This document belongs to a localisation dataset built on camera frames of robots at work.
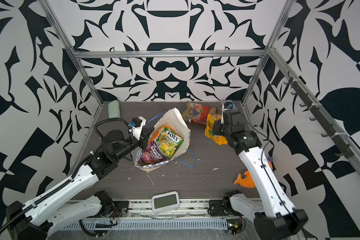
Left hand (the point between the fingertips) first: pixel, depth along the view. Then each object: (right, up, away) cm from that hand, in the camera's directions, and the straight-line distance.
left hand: (153, 125), depth 68 cm
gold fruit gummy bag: (+23, +6, +39) cm, 46 cm away
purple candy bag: (-4, -18, +19) cm, 27 cm away
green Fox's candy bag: (+5, -10, +19) cm, 22 cm away
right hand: (+31, +2, +5) cm, 31 cm away
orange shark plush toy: (+47, -30, +11) cm, 57 cm away
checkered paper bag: (+8, +2, +17) cm, 19 cm away
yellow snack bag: (+29, +4, +11) cm, 32 cm away
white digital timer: (+5, -37, +5) cm, 38 cm away
